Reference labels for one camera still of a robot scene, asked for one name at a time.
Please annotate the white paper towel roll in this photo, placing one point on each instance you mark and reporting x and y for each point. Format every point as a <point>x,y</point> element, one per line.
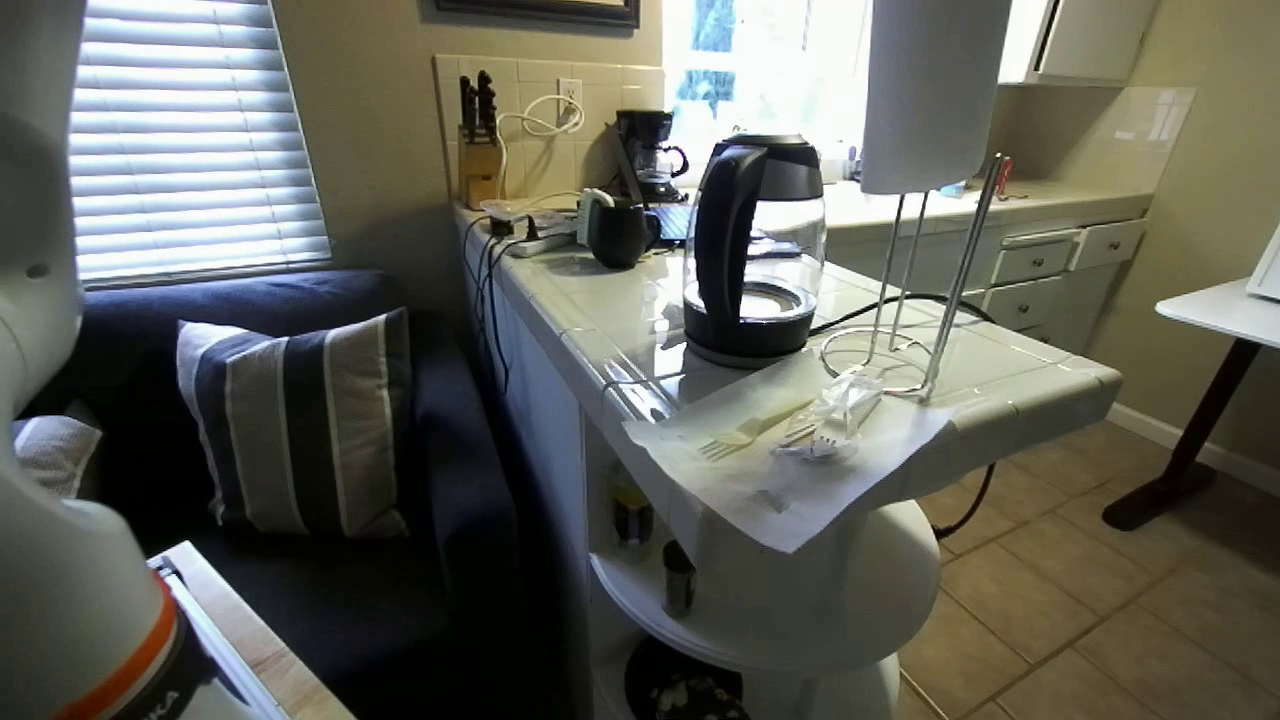
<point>932,92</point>

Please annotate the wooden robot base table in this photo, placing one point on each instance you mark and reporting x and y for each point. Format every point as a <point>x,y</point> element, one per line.
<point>264,652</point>

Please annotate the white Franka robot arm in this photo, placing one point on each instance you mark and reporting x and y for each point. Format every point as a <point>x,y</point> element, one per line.
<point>55,561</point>

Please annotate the yellow tape strip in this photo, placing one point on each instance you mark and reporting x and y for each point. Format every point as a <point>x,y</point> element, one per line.
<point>746,432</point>

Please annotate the dark mug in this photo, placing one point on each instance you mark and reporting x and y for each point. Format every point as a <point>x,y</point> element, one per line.
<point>620,233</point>

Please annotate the black glass electric kettle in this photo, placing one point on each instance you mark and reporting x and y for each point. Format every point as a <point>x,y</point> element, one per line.
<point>746,267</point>

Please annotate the yellow green shelf bottle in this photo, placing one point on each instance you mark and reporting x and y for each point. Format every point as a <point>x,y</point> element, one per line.
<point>631,514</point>

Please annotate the white power strip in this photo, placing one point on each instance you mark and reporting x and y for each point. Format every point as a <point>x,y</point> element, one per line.
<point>514,222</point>

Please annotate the black coffee maker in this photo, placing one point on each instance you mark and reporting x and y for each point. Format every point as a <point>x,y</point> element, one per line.
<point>649,160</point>

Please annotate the white paper sheet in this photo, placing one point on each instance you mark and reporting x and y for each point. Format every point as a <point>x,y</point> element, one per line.
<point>802,501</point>

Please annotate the dark shelf bottle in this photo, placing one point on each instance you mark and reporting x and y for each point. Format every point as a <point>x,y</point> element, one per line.
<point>678,582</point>

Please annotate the wooden knife block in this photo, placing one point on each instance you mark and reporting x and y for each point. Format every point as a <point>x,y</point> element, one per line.
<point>482,164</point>

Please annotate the dark blue sofa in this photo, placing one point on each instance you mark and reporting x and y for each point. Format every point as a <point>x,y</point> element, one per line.
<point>441,545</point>

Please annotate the dark bottom shelf item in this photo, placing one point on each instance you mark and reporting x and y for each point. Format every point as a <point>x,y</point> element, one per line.
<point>680,685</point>

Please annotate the striped blue white pillow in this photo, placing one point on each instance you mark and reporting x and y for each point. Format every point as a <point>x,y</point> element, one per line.
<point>295,425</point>

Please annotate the white drawer cabinet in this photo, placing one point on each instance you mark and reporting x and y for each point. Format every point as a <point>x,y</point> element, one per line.
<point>1054,285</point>

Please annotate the white window blinds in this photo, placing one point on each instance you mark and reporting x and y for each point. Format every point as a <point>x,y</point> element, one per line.
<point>203,133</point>

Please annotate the white desk with black leg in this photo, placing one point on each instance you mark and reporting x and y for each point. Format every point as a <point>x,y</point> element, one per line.
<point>1221,313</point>

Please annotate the white cushion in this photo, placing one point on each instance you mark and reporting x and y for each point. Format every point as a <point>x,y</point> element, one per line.
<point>57,452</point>

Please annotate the white upper wall cabinet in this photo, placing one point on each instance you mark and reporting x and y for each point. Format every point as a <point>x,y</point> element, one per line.
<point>1087,41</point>

